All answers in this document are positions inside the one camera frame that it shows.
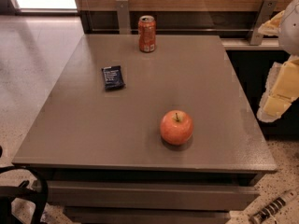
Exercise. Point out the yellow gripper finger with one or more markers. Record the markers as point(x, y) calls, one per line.
point(281, 90)
point(273, 27)

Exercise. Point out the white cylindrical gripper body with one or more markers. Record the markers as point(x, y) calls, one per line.
point(290, 28)

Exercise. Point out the red apple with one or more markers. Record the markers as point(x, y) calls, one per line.
point(176, 127)

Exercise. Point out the orange soda can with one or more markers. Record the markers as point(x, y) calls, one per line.
point(147, 33)

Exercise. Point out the striped tool on floor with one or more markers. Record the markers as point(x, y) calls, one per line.
point(274, 207)

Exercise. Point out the dark blue snack packet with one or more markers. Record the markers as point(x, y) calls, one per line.
point(113, 77)

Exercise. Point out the grey drawer cabinet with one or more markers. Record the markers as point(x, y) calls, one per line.
point(101, 150)

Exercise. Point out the black chair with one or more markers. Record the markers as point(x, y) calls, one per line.
point(9, 193)

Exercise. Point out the right metal wall bracket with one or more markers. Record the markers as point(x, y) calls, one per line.
point(264, 13)

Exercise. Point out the metal wall bracket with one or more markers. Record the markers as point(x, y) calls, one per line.
point(123, 15)
point(264, 13)

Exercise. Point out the left metal wall bracket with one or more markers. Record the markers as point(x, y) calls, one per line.
point(123, 15)

